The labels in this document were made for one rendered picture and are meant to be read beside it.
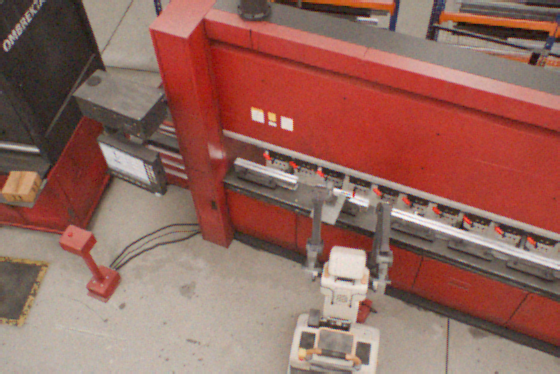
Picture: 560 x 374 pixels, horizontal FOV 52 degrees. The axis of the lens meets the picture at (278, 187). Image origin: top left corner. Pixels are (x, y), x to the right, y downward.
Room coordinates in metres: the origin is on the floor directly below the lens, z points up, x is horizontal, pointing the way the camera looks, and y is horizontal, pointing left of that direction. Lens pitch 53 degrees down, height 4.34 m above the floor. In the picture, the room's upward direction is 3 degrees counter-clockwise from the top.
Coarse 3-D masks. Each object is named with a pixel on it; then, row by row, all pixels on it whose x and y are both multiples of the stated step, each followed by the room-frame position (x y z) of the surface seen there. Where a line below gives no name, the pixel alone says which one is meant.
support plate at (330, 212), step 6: (342, 198) 2.34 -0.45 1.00; (324, 204) 2.30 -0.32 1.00; (330, 204) 2.30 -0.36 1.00; (336, 204) 2.29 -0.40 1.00; (342, 204) 2.29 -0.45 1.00; (312, 210) 2.25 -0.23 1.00; (324, 210) 2.25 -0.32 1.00; (330, 210) 2.25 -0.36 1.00; (336, 210) 2.24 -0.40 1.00; (312, 216) 2.20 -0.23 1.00; (324, 216) 2.20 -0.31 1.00; (330, 216) 2.20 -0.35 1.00; (336, 216) 2.19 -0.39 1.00; (330, 222) 2.15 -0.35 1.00
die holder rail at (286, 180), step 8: (240, 160) 2.76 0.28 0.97; (240, 168) 2.72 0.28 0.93; (248, 168) 2.69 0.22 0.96; (256, 168) 2.68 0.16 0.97; (264, 168) 2.67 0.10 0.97; (264, 176) 2.63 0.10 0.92; (272, 176) 2.60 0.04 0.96; (280, 176) 2.59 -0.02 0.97; (288, 176) 2.59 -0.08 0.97; (280, 184) 2.58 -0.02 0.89; (288, 184) 2.55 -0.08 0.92; (296, 184) 2.57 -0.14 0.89
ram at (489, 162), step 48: (240, 48) 2.72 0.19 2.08; (240, 96) 2.67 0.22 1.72; (288, 96) 2.53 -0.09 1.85; (336, 96) 2.40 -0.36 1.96; (384, 96) 2.28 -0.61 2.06; (288, 144) 2.53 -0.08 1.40; (336, 144) 2.39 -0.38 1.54; (384, 144) 2.26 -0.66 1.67; (432, 144) 2.14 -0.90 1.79; (480, 144) 2.03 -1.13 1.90; (528, 144) 1.93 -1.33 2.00; (432, 192) 2.10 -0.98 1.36; (480, 192) 1.99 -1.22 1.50; (528, 192) 1.88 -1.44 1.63
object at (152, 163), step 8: (104, 136) 2.50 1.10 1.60; (112, 136) 2.52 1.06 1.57; (120, 136) 2.51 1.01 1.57; (112, 144) 2.43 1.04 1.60; (120, 144) 2.42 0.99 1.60; (128, 144) 2.44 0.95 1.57; (136, 144) 2.44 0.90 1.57; (128, 152) 2.36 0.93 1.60; (136, 152) 2.35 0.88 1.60; (144, 152) 2.35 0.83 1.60; (152, 152) 2.37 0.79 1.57; (144, 160) 2.30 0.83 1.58; (152, 160) 2.28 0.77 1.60; (160, 160) 2.36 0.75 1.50; (112, 168) 2.46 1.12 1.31; (152, 168) 2.27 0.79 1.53; (160, 168) 2.32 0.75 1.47; (120, 176) 2.43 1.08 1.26; (128, 176) 2.40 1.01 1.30; (152, 176) 2.28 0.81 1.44; (160, 176) 2.28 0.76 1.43; (144, 184) 2.33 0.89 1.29; (152, 184) 2.30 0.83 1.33; (160, 184) 2.27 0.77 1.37; (160, 192) 2.27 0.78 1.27
